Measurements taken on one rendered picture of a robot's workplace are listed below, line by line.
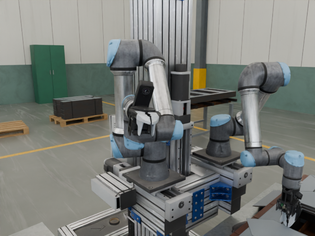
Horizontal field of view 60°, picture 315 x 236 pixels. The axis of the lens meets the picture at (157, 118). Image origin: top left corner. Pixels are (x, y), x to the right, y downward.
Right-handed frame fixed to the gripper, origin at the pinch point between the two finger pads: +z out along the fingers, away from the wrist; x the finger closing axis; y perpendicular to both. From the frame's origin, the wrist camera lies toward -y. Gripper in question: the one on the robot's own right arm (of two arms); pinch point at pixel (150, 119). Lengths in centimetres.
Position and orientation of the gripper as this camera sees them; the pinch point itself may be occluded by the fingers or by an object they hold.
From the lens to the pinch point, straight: 69.7
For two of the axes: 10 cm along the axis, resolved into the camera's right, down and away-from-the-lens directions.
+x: -9.7, -0.8, -2.5
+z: 2.2, 2.2, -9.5
